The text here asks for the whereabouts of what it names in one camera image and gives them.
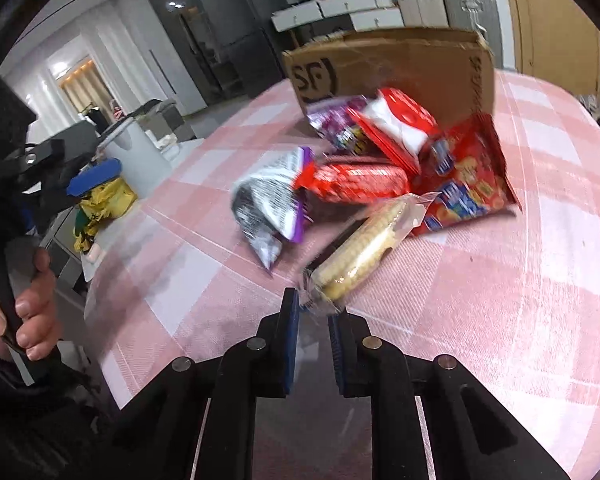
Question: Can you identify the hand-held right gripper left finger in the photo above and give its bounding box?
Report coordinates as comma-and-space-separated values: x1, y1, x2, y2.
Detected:
111, 287, 301, 480

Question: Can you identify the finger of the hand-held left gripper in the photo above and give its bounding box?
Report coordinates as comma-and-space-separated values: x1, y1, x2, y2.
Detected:
25, 157, 123, 211

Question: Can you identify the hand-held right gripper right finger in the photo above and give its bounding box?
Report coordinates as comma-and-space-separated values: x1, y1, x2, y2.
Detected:
328, 309, 572, 480

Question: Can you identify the clear biscuit pack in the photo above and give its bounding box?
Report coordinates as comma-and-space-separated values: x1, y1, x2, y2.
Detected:
300, 195, 426, 316

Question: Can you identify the grey and purple snack packet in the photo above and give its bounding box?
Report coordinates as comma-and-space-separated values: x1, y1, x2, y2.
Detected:
231, 146, 316, 271

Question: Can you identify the red shiny snack packet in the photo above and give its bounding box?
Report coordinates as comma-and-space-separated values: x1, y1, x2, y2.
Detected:
294, 156, 411, 205

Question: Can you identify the red biscuit packet blue print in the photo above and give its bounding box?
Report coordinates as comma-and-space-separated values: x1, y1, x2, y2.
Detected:
410, 112, 525, 237

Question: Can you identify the red and white snack packet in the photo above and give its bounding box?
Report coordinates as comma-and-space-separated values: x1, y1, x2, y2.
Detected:
347, 87, 443, 173

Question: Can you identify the brown cardboard box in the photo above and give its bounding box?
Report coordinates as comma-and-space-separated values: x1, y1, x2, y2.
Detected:
281, 27, 496, 128

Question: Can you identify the person's left hand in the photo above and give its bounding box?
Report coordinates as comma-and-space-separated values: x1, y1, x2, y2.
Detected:
0, 247, 65, 361

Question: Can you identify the yellow bag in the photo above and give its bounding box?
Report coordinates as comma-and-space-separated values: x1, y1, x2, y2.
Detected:
72, 177, 138, 256

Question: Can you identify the beige curtain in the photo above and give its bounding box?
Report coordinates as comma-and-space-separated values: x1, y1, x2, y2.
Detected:
60, 57, 113, 111

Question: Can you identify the pink checked tablecloth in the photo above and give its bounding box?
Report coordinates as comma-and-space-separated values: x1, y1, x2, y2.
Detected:
82, 67, 600, 476

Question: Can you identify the dark glass door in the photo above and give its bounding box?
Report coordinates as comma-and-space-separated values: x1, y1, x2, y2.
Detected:
130, 0, 221, 111

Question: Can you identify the grey fridge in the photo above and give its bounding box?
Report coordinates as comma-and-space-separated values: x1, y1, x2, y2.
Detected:
195, 0, 276, 91

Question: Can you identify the white desk with drawers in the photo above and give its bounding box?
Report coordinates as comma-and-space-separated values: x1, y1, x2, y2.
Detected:
271, 0, 406, 46

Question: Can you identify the beige suitcase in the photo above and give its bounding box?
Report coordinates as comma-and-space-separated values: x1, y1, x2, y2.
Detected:
392, 0, 451, 28

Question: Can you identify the silver suitcase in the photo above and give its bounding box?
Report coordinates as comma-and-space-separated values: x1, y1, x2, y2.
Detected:
440, 0, 503, 68

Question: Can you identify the wooden door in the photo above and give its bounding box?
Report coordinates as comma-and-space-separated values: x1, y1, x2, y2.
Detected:
497, 0, 600, 93

